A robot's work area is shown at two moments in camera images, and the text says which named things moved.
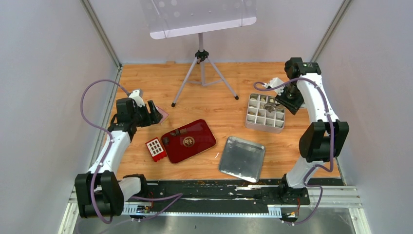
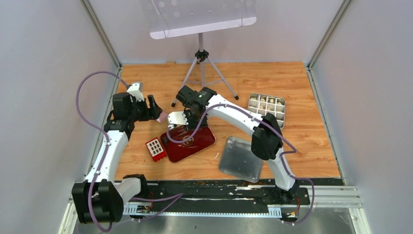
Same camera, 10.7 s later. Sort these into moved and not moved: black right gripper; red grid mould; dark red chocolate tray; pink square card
Moved: black right gripper
Not moved: dark red chocolate tray; pink square card; red grid mould
